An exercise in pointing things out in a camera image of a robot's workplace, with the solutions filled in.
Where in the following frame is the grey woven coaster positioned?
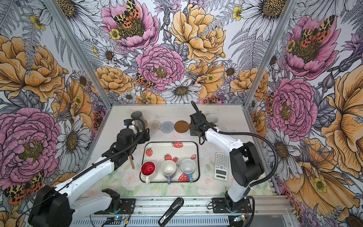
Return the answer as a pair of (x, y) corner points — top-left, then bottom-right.
(160, 121), (175, 134)

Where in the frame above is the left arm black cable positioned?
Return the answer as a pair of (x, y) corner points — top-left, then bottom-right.
(16, 117), (147, 219)

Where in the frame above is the multicolour zigzag woven coaster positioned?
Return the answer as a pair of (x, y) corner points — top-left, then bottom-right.
(147, 120), (161, 132)

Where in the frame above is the grey mug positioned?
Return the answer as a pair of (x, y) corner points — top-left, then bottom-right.
(130, 111), (146, 131)

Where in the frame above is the black stapler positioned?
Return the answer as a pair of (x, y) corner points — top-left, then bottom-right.
(158, 197), (184, 227)

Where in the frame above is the red inside white mug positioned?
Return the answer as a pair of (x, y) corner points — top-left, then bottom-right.
(140, 161), (156, 184)

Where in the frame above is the white strawberry tray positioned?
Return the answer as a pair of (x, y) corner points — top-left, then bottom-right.
(140, 141), (200, 184)

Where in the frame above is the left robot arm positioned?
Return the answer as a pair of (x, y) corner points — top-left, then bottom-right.
(28, 118), (150, 227)

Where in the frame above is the white calculator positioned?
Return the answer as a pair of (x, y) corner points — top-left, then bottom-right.
(214, 152), (229, 182)

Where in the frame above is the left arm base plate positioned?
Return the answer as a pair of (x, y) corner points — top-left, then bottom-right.
(95, 198), (136, 215)

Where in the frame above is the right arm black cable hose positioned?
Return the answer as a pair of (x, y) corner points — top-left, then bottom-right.
(216, 130), (279, 227)

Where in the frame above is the white mug purple handle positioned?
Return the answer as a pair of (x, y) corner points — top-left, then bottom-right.
(161, 160), (177, 184)

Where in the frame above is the small wooden mallet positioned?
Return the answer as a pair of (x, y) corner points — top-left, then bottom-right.
(129, 155), (135, 169)

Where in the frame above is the white mug blue handle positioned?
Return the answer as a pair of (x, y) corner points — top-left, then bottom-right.
(181, 159), (196, 183)

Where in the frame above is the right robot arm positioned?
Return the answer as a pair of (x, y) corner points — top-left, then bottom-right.
(190, 101), (269, 212)

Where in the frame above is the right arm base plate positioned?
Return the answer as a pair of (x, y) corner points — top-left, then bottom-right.
(212, 197), (252, 214)

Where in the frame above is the plain brown wooden coaster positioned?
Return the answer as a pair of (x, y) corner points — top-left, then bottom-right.
(175, 121), (189, 133)

